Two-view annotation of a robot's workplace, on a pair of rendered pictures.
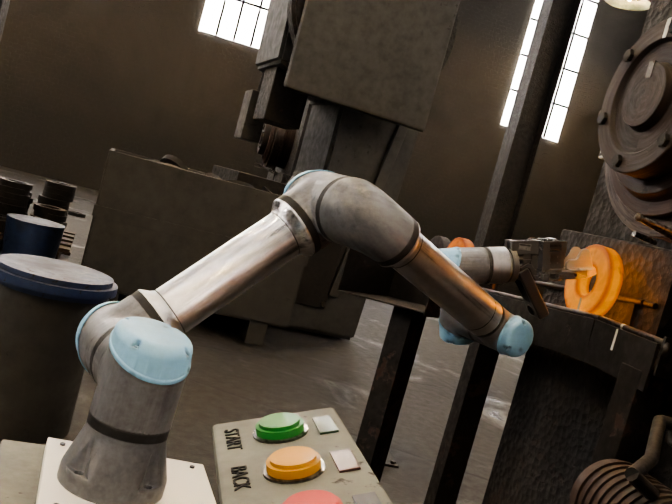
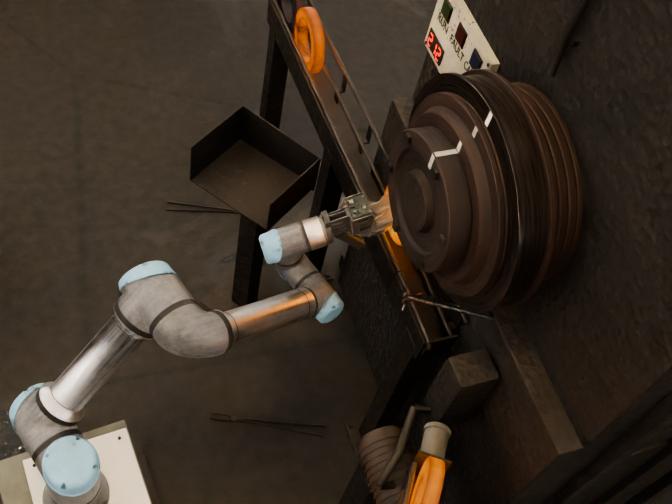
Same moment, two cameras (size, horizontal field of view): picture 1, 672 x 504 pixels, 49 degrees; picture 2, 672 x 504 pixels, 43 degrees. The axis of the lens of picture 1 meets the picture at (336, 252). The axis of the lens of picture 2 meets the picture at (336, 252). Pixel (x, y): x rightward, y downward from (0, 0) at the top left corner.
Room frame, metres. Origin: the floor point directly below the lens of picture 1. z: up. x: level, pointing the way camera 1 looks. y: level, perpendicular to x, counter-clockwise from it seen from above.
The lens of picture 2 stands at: (0.38, -0.02, 2.37)
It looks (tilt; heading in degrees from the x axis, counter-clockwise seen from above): 55 degrees down; 342
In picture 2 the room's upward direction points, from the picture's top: 16 degrees clockwise
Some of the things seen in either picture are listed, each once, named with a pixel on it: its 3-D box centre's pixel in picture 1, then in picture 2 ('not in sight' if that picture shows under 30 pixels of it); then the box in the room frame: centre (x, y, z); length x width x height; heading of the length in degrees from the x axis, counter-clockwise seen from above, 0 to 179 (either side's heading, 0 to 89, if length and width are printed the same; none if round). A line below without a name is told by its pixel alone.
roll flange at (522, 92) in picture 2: not in sight; (506, 185); (1.38, -0.65, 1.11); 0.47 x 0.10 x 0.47; 13
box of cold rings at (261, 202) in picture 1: (193, 239); not in sight; (3.88, 0.74, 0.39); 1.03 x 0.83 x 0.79; 107
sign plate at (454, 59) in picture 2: not in sight; (458, 52); (1.72, -0.60, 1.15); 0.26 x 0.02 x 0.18; 13
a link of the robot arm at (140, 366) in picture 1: (142, 371); (70, 468); (1.05, 0.22, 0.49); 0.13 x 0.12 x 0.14; 32
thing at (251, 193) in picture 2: (378, 397); (246, 233); (1.78, -0.19, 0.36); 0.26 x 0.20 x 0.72; 48
